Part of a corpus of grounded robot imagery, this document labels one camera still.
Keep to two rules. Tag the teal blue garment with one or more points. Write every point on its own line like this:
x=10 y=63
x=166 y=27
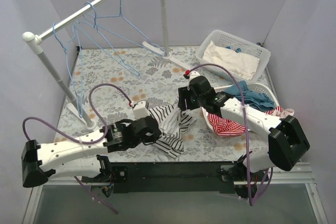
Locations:
x=259 y=101

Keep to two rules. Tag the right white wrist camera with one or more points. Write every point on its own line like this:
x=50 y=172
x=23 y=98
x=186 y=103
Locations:
x=190 y=75

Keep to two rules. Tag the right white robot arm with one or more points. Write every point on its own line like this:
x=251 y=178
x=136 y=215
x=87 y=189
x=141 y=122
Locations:
x=287 y=143

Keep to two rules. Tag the white oval laundry basket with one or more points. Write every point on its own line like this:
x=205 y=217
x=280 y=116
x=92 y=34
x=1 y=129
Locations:
x=255 y=87

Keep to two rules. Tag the white cloth in basket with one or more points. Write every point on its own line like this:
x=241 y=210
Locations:
x=241 y=64

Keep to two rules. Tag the red white striped garment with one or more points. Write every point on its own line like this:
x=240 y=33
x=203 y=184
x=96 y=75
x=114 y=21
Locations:
x=227 y=128

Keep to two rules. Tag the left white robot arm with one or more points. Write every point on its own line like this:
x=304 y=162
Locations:
x=86 y=155

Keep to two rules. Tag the floral table mat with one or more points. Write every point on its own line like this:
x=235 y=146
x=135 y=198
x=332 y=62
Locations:
x=157 y=84

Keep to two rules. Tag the black white striped tank top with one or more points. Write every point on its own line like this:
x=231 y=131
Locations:
x=172 y=123

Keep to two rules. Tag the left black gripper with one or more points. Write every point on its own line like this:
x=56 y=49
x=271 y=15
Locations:
x=153 y=135

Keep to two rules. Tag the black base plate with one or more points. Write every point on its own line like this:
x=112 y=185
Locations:
x=173 y=177

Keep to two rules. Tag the blue wire hanger middle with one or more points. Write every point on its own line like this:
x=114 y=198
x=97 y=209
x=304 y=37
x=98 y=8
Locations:
x=110 y=51

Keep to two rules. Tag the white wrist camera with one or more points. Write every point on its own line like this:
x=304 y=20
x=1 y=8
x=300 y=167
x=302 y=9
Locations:
x=190 y=75
x=140 y=110

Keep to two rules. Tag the pink white lace garment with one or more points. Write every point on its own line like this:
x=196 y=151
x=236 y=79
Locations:
x=282 y=113

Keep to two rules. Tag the white rectangular mesh basket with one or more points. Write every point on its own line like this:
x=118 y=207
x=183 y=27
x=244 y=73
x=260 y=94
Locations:
x=226 y=40

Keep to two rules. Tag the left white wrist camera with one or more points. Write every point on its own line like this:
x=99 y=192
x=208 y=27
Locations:
x=140 y=110

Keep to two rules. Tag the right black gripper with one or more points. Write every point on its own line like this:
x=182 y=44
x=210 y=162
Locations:
x=184 y=100

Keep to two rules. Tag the blue wire hanger right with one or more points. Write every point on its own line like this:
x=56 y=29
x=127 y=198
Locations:
x=153 y=48

